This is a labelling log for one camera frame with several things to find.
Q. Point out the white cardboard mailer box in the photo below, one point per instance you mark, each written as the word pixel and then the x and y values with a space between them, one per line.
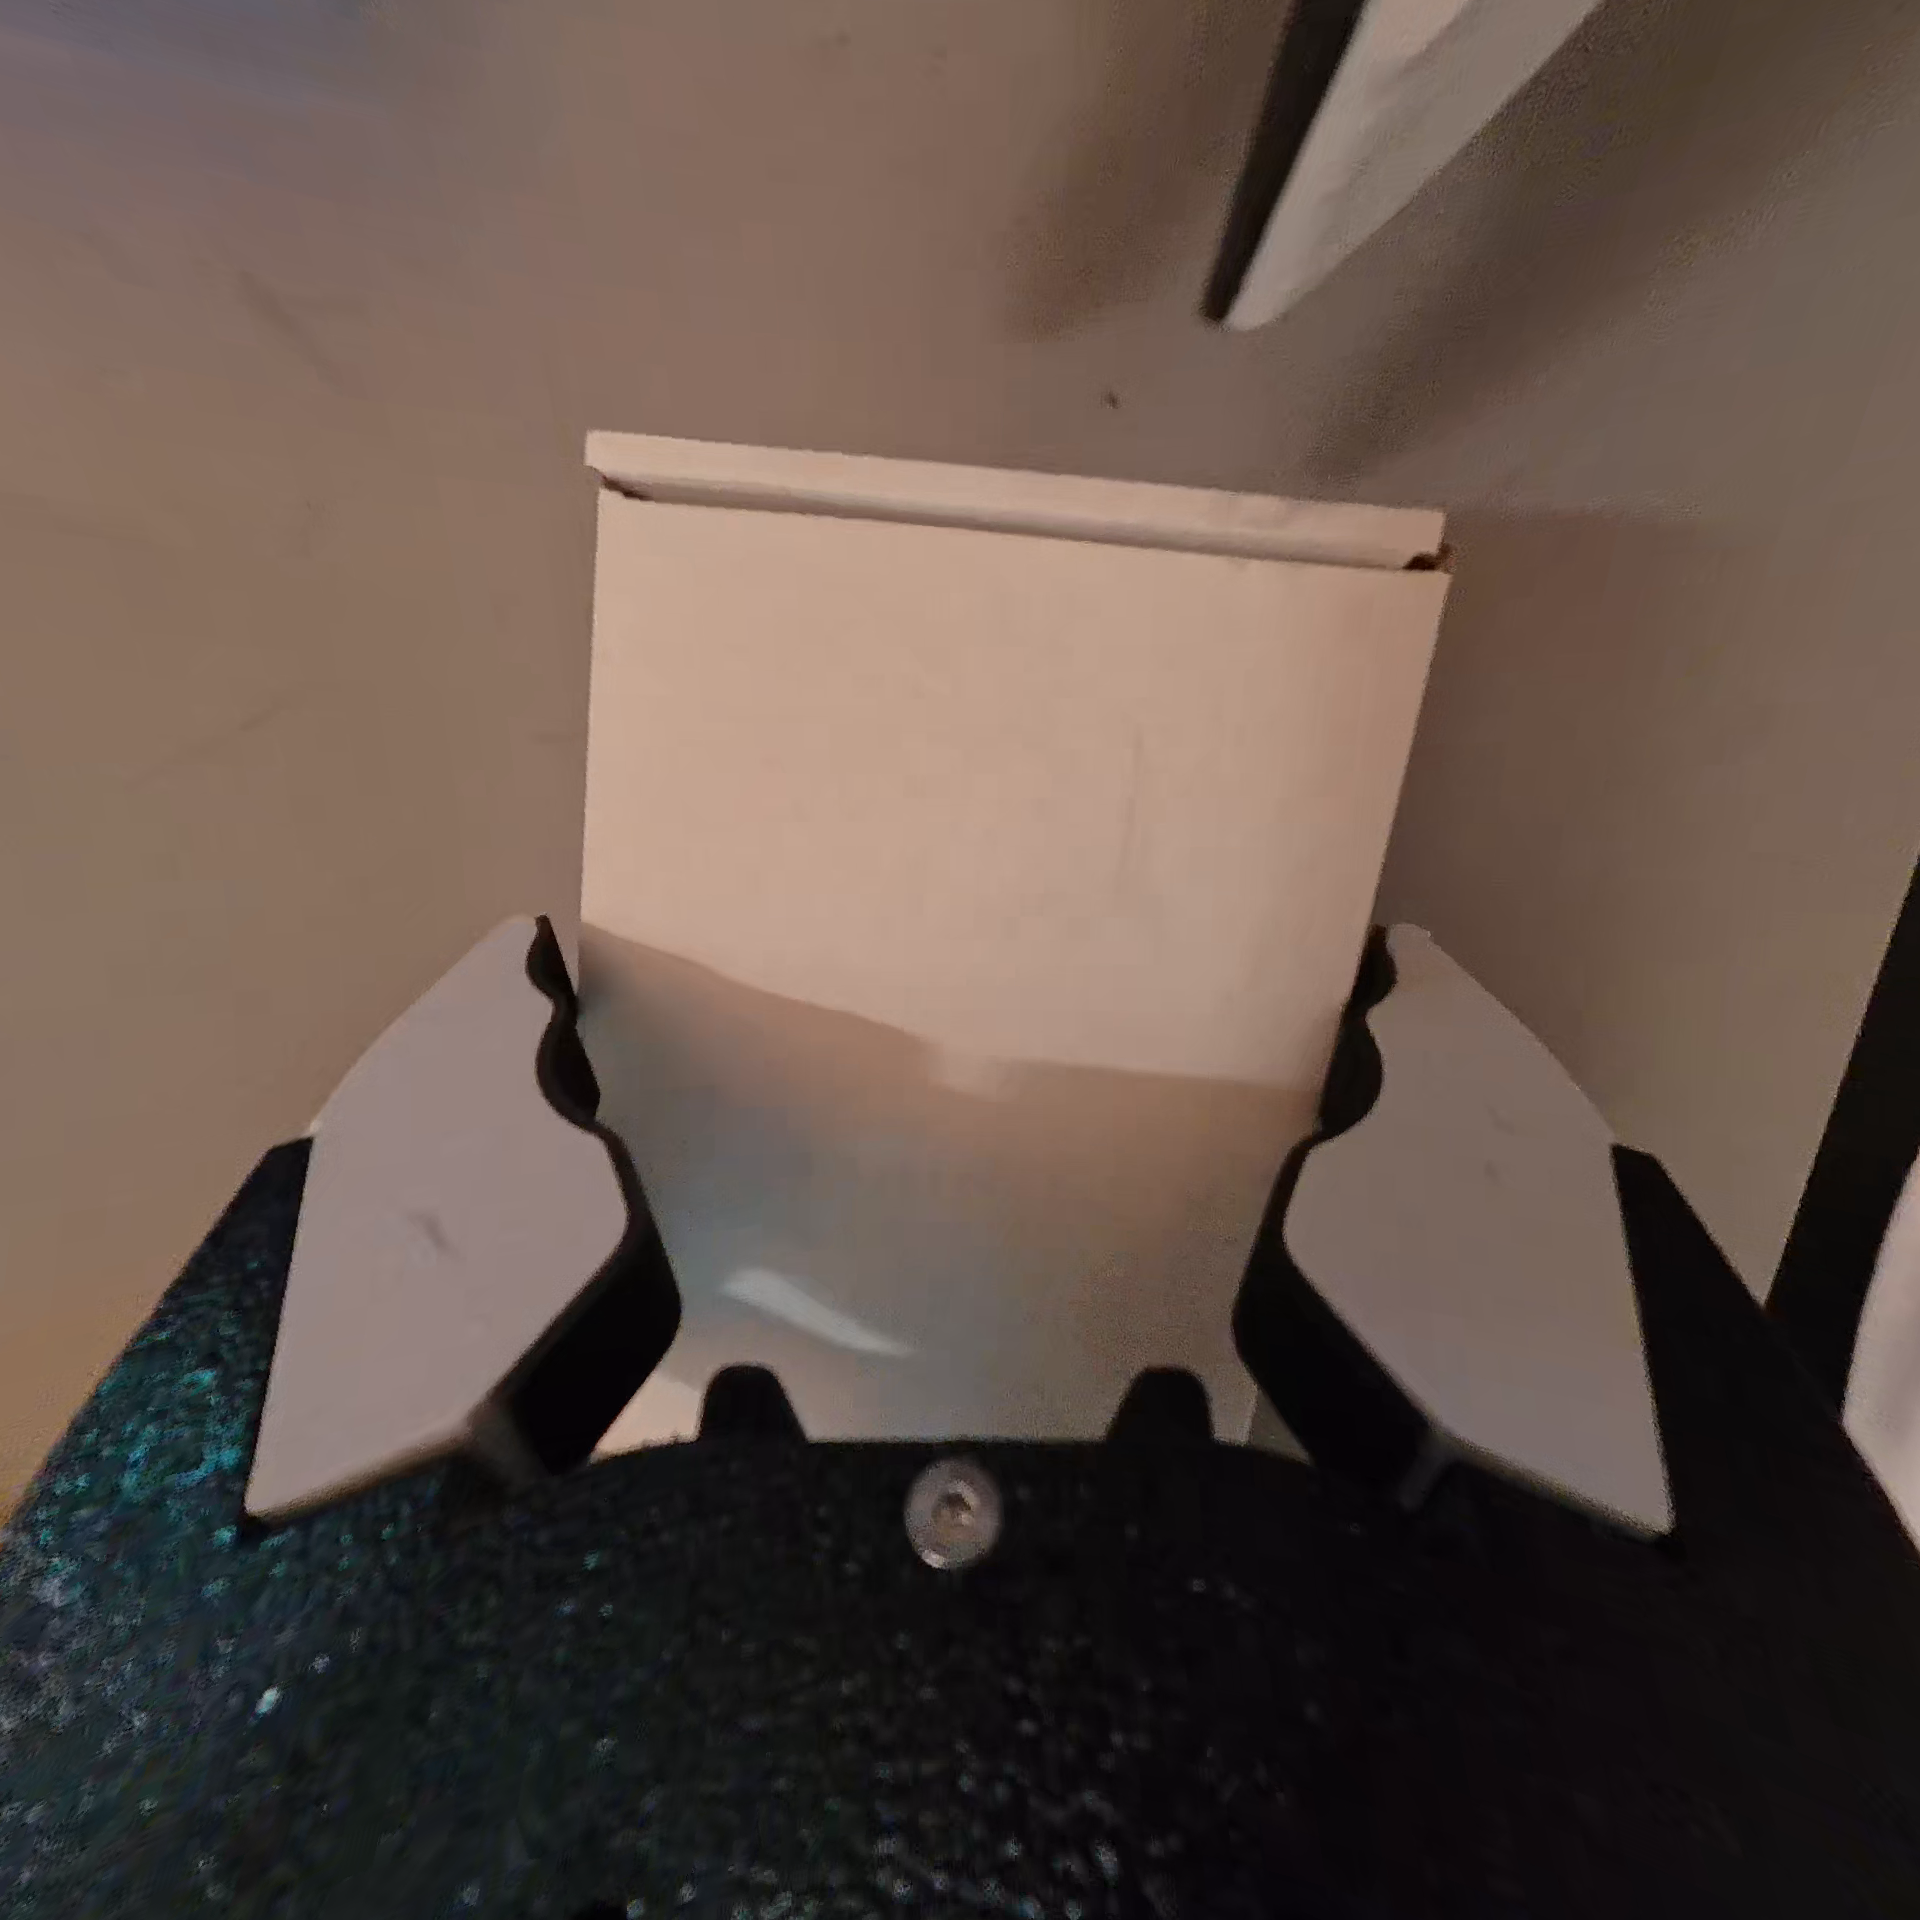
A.
pixel 990 781

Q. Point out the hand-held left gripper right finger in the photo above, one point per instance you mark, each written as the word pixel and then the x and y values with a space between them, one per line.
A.
pixel 1485 1245

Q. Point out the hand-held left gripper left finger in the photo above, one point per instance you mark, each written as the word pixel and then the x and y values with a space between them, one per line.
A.
pixel 435 1230

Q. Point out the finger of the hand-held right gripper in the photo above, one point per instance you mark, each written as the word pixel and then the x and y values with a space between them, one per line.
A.
pixel 1894 1349
pixel 1396 107

